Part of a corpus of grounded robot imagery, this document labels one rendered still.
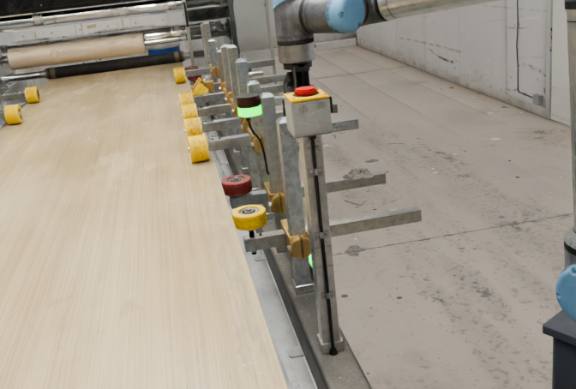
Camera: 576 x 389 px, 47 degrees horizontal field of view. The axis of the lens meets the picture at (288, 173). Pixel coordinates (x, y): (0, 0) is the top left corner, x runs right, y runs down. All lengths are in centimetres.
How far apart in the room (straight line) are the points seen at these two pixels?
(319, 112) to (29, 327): 62
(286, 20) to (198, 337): 81
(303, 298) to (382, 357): 108
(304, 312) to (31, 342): 61
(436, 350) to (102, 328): 169
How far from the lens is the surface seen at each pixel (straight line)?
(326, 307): 133
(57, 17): 429
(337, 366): 134
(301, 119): 117
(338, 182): 184
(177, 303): 121
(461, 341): 271
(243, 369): 101
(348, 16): 153
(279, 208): 175
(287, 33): 161
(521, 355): 266
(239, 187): 176
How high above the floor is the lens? 146
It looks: 18 degrees down
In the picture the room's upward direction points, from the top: 6 degrees counter-clockwise
